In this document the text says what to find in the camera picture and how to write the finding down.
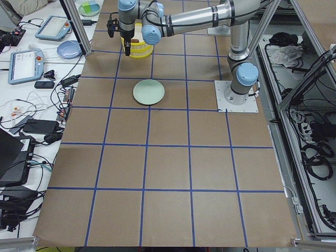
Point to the blue teach pendant upper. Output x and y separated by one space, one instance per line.
55 28

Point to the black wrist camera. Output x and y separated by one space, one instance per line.
112 26

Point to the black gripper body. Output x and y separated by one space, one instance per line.
127 35

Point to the green plate with blocks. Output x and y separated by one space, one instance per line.
89 8

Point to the black laptop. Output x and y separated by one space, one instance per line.
16 154

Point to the blue teach pendant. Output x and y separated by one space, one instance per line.
26 66
55 28

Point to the white crumpled cloth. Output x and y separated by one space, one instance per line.
287 56

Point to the aluminium frame post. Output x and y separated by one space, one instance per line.
72 14

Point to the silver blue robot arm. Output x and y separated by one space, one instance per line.
156 25

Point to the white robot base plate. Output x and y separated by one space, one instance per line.
228 101

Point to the blue round plate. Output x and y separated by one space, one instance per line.
69 49

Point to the black power adapter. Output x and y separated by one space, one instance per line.
40 126

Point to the black small remote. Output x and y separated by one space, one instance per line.
44 85

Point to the light green plate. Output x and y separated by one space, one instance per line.
148 92

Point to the blue teach pendant lower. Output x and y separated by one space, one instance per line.
26 66

